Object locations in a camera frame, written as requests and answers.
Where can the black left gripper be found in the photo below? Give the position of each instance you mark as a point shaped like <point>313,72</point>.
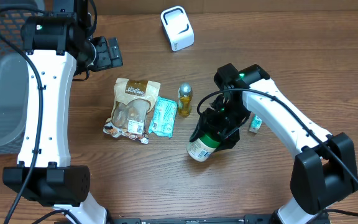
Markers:
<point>107,61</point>

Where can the brown snack wrapper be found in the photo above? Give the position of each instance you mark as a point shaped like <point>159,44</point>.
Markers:
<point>133,100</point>

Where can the small teal tissue pack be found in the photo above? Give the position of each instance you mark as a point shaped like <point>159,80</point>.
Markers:
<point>255,124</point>

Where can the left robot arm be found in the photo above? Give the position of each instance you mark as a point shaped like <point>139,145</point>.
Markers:
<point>58,46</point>

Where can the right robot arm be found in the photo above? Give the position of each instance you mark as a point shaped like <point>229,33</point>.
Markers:
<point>324,169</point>

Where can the green lidded jar with tissues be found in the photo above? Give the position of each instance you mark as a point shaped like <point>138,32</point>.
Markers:
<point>201,148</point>

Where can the dark grey plastic basket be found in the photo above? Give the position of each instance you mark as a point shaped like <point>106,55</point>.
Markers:
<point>13,89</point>

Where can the white barcode scanner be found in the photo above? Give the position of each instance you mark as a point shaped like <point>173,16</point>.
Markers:
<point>177,28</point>

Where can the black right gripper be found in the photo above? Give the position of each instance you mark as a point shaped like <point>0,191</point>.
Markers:
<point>217,125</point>

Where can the yellow liquid bottle silver cap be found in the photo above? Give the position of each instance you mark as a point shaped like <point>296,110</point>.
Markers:
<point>185,94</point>

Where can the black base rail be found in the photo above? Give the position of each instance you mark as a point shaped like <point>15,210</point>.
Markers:
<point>194,221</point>

